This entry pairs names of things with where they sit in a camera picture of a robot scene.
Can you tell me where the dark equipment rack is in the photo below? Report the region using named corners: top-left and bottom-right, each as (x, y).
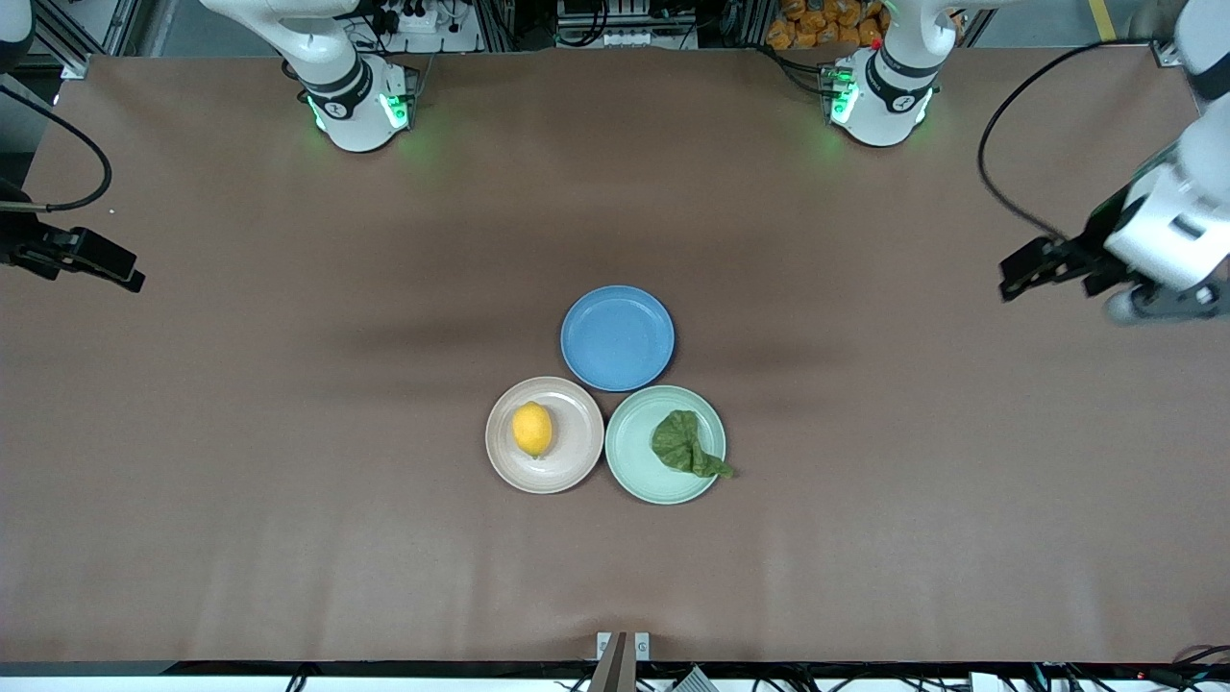
top-left (555, 0), bottom-right (698, 50)

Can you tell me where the beige plate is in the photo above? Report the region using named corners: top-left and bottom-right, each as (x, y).
top-left (485, 376), bottom-right (606, 495)

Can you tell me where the green lettuce leaf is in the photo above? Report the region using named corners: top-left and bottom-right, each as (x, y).
top-left (651, 409), bottom-right (736, 480)

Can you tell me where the blue plate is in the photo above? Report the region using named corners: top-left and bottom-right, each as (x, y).
top-left (560, 284), bottom-right (676, 393)

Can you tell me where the light green plate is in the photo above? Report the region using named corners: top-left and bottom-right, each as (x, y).
top-left (604, 384), bottom-right (727, 506)

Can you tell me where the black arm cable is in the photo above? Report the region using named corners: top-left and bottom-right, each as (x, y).
top-left (0, 85), bottom-right (112, 213)
top-left (977, 40), bottom-right (1179, 241)

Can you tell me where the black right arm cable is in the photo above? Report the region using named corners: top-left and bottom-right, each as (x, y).
top-left (0, 85), bottom-right (112, 213)

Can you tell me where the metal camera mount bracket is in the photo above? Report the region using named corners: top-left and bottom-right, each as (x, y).
top-left (596, 631), bottom-right (651, 692)

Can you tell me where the yellow lemon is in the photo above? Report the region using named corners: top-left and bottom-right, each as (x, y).
top-left (511, 402), bottom-right (554, 459)

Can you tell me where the black base cable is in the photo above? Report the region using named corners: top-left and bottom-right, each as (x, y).
top-left (759, 43), bottom-right (833, 97)

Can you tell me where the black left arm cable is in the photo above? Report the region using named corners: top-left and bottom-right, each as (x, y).
top-left (977, 40), bottom-right (1179, 241)

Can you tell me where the pile of orange fruits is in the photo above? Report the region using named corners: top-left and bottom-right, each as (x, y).
top-left (766, 0), bottom-right (886, 51)

